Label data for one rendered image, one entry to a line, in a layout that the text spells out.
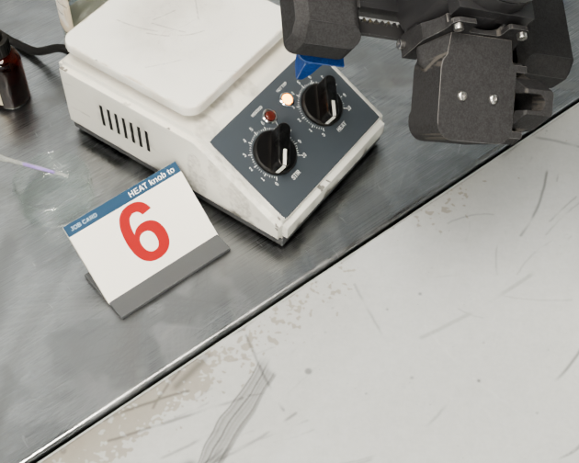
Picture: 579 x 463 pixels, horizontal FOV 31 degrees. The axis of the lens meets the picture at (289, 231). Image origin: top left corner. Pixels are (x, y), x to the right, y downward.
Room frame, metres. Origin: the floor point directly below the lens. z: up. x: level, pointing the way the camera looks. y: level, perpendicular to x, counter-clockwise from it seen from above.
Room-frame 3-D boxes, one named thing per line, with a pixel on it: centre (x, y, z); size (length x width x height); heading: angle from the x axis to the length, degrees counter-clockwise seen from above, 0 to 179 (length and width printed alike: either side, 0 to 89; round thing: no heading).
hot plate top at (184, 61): (0.55, 0.08, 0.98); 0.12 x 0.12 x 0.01; 54
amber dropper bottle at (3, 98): (0.57, 0.22, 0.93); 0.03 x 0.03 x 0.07
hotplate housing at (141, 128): (0.54, 0.06, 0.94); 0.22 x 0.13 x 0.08; 54
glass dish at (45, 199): (0.47, 0.17, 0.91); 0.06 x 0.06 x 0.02
